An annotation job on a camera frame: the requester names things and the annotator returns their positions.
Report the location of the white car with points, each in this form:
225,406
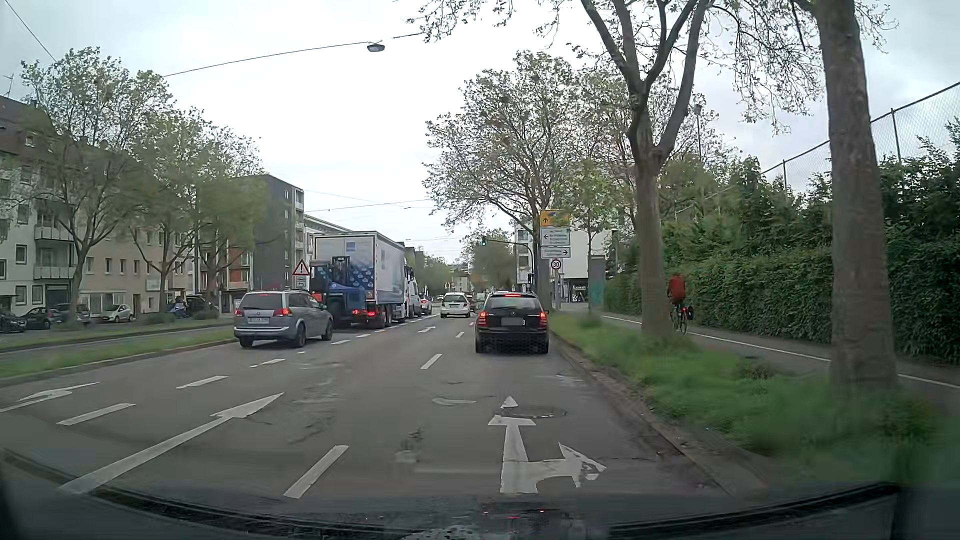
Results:
455,304

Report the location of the black estate car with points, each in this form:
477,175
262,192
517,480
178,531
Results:
512,321

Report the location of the direction and speed signs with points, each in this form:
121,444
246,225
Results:
555,240

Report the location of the white building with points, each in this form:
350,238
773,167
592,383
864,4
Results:
577,262

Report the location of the white box lorry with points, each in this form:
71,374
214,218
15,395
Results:
364,277

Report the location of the large leafy tree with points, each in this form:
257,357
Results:
517,157

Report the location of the grey asphalt road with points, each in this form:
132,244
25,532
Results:
390,390

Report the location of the forked tall tree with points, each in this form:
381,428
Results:
651,225

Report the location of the triangular warning sign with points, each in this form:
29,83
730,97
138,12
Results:
301,271

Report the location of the road markings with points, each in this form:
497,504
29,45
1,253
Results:
514,450

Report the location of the person on bicycle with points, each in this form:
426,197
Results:
678,296

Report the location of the silver estate car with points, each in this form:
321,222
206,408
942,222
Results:
281,316

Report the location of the dark grey apartment building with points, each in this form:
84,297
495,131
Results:
279,232

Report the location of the hanging street lamp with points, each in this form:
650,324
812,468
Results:
375,46

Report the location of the car's own bonnet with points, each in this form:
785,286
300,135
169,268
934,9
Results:
480,521

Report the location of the grass verge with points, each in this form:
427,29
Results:
720,382

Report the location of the green hedge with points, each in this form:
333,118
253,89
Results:
780,289

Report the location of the asphalt cycle path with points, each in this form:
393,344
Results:
780,352

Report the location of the row of trees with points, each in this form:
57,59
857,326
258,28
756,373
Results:
142,172

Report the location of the thick tree trunk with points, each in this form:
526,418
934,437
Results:
855,225

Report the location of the grass median strip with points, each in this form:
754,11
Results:
97,352

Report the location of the beige apartment building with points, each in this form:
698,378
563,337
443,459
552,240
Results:
45,247

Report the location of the row of parked cars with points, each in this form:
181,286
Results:
45,316

